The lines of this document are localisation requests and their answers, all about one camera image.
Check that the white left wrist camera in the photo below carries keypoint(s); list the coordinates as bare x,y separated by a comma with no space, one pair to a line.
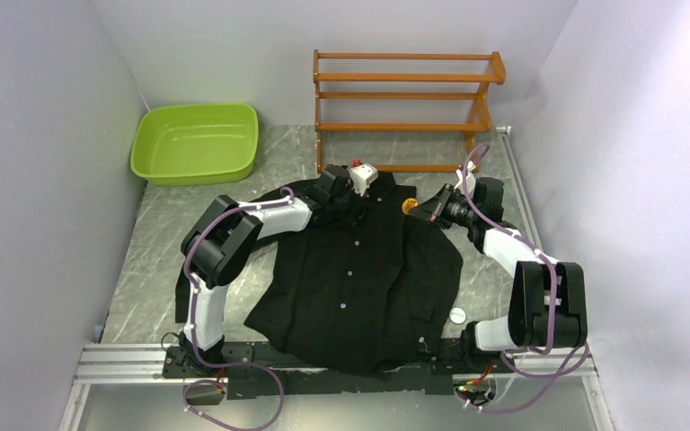
362,176

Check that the white round brooch back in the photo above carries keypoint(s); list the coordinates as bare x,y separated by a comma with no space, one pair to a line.
457,316

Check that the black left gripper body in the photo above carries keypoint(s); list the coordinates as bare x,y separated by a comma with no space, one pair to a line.
346,206

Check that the orange round brooch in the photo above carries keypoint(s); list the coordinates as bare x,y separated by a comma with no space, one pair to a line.
408,205

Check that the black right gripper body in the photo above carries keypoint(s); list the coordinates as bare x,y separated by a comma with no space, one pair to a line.
457,211

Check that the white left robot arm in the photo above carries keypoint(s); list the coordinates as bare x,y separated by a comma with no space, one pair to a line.
217,248

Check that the orange wooden shoe rack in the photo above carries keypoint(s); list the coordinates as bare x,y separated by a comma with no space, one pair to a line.
403,92

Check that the green plastic basin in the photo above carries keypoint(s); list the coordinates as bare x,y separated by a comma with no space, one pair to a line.
196,144

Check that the aluminium table edge rail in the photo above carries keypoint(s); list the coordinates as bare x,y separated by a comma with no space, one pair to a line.
592,386

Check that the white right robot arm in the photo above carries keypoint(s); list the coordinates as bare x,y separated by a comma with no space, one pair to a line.
547,306

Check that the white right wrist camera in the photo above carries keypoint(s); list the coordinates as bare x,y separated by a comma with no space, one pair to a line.
466,181

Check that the black button shirt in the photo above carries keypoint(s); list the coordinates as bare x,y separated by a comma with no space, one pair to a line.
361,297

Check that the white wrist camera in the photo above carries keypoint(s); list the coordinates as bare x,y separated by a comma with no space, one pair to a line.
466,181
362,176

